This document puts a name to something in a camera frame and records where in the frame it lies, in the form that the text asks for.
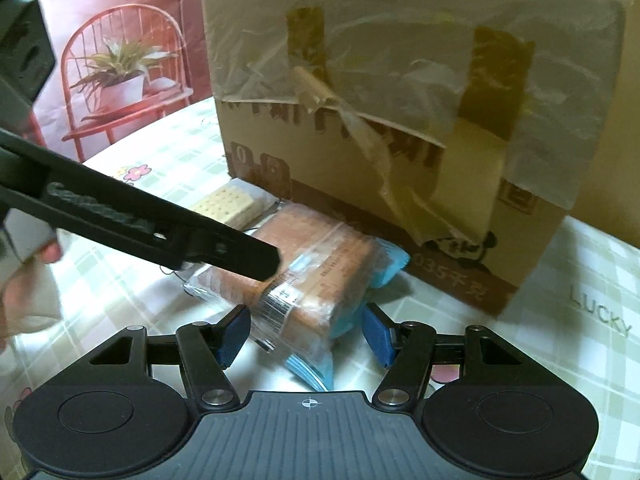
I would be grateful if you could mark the cardboard box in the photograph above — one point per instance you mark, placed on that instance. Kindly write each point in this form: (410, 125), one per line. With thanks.
(520, 240)

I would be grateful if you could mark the white cracker packet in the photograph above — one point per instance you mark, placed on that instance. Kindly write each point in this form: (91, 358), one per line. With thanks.
(227, 205)

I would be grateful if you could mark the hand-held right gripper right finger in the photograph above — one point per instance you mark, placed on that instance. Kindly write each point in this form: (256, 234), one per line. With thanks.
(380, 335)

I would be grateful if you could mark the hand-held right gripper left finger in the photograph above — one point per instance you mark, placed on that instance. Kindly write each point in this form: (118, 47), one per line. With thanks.
(232, 335)

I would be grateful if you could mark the clear plastic box liner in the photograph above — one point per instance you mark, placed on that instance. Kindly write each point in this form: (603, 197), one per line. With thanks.
(400, 25)

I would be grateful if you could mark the clear bread packet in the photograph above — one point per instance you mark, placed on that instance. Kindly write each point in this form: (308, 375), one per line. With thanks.
(310, 270)

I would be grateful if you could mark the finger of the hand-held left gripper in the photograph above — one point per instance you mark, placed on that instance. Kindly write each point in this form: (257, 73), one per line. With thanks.
(240, 255)

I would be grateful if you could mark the person's left hand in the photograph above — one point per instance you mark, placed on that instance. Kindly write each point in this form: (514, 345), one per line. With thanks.
(30, 300)

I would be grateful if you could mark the checked tablecloth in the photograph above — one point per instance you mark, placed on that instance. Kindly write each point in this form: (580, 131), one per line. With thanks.
(575, 260)

